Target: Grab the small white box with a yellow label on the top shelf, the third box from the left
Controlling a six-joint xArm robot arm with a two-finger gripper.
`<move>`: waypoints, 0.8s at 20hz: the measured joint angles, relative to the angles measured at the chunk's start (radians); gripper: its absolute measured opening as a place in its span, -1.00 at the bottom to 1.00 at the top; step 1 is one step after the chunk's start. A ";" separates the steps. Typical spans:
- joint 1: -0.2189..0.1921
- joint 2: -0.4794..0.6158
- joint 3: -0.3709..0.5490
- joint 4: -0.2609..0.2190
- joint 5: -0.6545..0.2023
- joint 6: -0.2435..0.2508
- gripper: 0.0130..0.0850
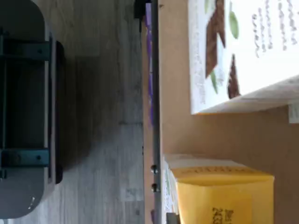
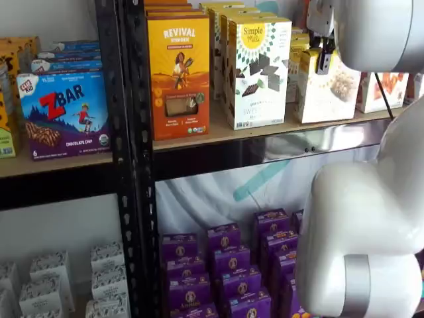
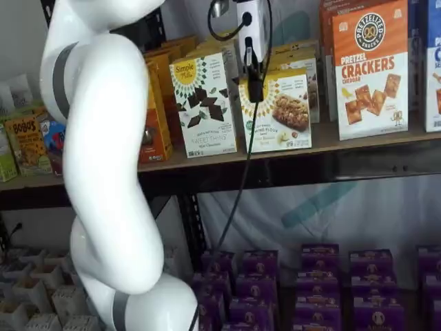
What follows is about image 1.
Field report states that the black metal shelf beam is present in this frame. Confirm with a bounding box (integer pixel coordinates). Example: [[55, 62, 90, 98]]
[[150, 0, 162, 224]]

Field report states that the thin grey cart panel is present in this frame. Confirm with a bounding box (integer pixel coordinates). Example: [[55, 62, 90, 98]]
[[47, 32, 57, 185]]

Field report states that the black cart bumper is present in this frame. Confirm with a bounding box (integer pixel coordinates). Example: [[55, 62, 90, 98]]
[[55, 40, 65, 185]]

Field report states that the white Sweet Thins box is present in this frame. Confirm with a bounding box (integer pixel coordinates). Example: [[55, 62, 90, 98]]
[[189, 0, 299, 115]]

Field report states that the white yellow almond bars box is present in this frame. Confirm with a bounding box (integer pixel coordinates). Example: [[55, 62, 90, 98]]
[[163, 153, 275, 224]]

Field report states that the grey robot base cart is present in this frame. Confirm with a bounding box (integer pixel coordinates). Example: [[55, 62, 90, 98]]
[[0, 0, 47, 220]]

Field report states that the teal metal bracket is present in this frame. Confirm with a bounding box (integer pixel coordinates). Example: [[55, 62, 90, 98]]
[[0, 148, 51, 169], [0, 40, 51, 60]]

